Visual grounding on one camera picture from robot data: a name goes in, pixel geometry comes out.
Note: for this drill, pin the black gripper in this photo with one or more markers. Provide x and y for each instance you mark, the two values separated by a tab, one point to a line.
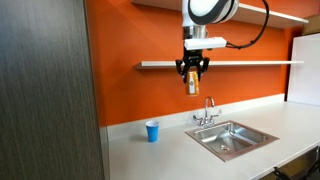
193	57

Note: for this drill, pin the orange can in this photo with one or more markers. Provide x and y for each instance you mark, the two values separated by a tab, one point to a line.
192	85

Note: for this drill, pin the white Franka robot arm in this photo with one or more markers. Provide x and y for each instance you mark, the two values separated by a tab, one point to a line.
210	8

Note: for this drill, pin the chrome faucet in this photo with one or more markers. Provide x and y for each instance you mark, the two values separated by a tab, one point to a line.
207	113

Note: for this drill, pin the blue plastic cup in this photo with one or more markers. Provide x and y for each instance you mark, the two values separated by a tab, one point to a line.
152	131

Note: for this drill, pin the stainless steel sink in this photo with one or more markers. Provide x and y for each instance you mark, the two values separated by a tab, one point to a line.
233	141

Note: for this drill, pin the white panel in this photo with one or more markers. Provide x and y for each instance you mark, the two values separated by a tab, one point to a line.
305	70

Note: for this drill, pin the brown cardboard box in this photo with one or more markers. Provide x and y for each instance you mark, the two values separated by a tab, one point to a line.
312	25

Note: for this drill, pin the dark wood cabinet panel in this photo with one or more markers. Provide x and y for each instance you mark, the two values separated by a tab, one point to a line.
46	93

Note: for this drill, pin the black chair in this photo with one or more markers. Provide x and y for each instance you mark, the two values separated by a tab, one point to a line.
300	171

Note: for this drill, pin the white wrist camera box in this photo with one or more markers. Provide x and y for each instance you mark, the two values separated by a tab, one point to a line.
205	43

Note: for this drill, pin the white wall shelf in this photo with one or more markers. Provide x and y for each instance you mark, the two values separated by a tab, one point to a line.
250	63
266	16

